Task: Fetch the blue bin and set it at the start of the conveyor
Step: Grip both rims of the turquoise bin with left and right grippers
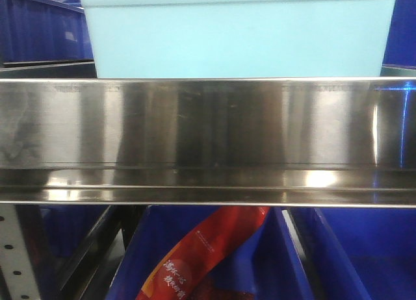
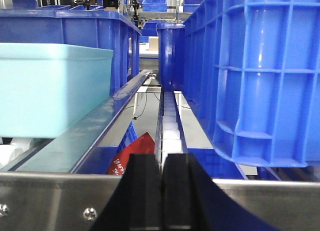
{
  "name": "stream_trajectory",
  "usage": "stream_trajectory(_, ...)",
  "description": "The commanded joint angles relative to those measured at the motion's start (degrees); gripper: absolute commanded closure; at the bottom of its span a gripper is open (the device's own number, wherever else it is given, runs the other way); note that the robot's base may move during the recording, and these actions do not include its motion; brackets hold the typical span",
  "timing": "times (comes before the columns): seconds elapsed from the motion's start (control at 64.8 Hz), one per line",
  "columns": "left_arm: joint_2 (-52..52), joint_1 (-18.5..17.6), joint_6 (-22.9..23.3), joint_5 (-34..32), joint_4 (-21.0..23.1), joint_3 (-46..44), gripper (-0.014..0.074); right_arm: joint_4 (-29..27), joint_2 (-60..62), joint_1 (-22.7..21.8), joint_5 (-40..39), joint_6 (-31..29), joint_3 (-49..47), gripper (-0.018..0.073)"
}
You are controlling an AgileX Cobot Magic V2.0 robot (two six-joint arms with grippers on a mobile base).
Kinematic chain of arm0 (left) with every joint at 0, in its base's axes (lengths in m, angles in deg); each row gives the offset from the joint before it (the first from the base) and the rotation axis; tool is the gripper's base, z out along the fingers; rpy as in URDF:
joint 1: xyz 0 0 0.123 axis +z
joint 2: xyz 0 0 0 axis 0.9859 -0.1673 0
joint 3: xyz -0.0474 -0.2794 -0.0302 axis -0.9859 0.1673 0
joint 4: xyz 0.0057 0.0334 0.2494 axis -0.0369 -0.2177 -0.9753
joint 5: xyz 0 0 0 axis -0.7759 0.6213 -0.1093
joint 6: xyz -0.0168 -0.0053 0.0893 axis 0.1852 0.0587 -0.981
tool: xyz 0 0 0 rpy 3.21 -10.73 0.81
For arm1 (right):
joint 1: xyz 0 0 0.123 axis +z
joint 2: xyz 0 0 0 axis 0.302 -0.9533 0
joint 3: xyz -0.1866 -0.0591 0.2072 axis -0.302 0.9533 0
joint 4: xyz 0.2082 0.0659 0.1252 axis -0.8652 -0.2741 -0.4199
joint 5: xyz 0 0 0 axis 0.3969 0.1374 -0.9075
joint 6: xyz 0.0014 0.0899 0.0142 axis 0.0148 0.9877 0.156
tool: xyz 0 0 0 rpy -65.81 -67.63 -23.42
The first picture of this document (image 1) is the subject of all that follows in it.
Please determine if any dark blue bin upper right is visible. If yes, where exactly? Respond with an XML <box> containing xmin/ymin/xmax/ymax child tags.
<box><xmin>383</xmin><ymin>0</ymin><xmax>415</xmax><ymax>68</ymax></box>

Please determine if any red snack bag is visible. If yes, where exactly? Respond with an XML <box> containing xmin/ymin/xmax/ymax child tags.
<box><xmin>136</xmin><ymin>206</ymin><xmax>270</xmax><ymax>299</ymax></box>

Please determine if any dark blue bin upper left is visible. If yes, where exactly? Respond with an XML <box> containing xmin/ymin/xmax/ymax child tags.
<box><xmin>1</xmin><ymin>0</ymin><xmax>93</xmax><ymax>63</ymax></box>

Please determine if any dark blue bin lower right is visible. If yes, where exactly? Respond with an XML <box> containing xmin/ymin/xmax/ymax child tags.
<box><xmin>288</xmin><ymin>206</ymin><xmax>416</xmax><ymax>300</ymax></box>

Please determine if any white perforated shelf upright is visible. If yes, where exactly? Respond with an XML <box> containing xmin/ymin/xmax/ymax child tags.
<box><xmin>1</xmin><ymin>204</ymin><xmax>40</xmax><ymax>299</ymax></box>

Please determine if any dark blue bin lower left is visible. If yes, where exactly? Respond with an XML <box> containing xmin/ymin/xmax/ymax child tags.
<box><xmin>40</xmin><ymin>205</ymin><xmax>107</xmax><ymax>258</ymax></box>

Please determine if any light blue plastic bin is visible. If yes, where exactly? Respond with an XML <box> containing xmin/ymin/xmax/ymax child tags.
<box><xmin>81</xmin><ymin>0</ymin><xmax>396</xmax><ymax>79</ymax></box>

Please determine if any dark blue bin lower centre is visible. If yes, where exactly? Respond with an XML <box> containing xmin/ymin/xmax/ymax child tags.
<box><xmin>107</xmin><ymin>206</ymin><xmax>313</xmax><ymax>299</ymax></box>

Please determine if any dark blue bin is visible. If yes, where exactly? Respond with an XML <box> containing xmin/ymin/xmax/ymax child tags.
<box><xmin>288</xmin><ymin>206</ymin><xmax>416</xmax><ymax>300</ymax></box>
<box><xmin>1</xmin><ymin>0</ymin><xmax>93</xmax><ymax>63</ymax></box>
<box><xmin>107</xmin><ymin>206</ymin><xmax>313</xmax><ymax>299</ymax></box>
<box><xmin>40</xmin><ymin>205</ymin><xmax>107</xmax><ymax>258</ymax></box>
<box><xmin>383</xmin><ymin>0</ymin><xmax>415</xmax><ymax>68</ymax></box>

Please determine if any stainless steel shelf rail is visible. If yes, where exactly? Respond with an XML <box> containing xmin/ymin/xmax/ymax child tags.
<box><xmin>1</xmin><ymin>77</ymin><xmax>415</xmax><ymax>208</ymax></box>

